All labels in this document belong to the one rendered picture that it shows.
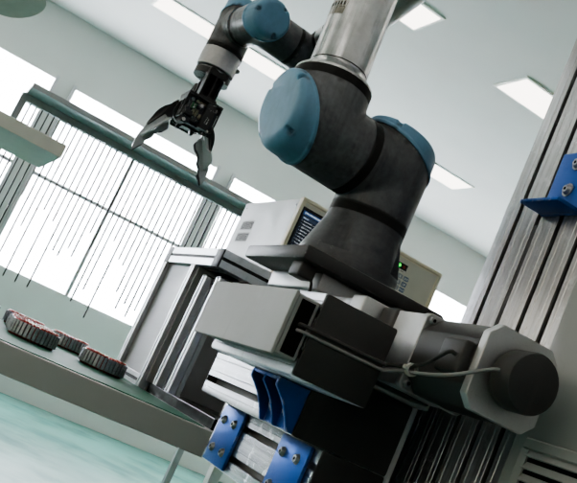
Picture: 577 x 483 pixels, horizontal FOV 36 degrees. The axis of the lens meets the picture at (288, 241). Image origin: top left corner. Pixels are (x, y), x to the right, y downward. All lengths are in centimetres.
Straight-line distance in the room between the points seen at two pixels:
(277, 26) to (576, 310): 86
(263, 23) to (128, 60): 703
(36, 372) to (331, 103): 72
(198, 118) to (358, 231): 54
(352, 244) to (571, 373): 39
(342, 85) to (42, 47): 735
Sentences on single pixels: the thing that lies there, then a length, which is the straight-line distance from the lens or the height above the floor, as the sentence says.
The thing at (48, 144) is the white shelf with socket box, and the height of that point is 119.
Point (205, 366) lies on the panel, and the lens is 222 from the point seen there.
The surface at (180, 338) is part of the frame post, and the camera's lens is 212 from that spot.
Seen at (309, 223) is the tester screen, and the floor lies 127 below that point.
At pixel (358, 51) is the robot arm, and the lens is 127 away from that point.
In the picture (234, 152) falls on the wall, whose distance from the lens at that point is 882.
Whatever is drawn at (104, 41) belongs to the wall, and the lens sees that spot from 861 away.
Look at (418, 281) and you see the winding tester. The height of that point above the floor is 127.
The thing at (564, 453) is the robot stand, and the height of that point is 90.
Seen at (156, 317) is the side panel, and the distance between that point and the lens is 233.
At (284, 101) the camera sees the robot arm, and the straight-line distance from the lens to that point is 122.
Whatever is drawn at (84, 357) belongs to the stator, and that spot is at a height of 76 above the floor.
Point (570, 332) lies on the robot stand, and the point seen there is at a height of 103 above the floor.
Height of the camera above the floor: 83
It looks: 10 degrees up
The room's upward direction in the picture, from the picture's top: 24 degrees clockwise
